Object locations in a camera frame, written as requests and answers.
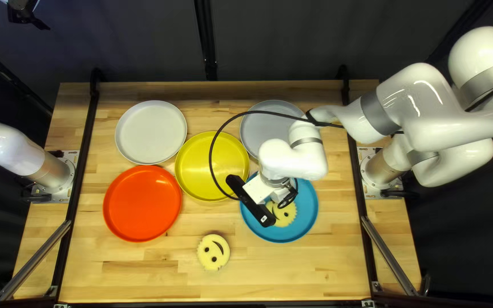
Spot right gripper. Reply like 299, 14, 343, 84
243, 173, 294, 205

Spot yellow smiling face sponge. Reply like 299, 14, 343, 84
197, 234, 231, 271
266, 201, 298, 228

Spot teal round plate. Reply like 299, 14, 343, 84
239, 171, 319, 244

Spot yellow round plate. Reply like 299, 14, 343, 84
175, 131, 250, 202

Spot orange round plate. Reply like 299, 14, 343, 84
103, 165, 183, 243

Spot pale grey round plate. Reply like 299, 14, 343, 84
115, 100, 187, 166

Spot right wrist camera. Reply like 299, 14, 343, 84
225, 174, 278, 228

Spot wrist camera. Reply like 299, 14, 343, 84
225, 174, 278, 228
7, 0, 51, 31

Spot black cable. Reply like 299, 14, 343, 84
209, 110, 345, 210

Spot black frame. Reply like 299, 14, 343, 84
0, 0, 493, 308

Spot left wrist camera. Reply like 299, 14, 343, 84
7, 0, 51, 31

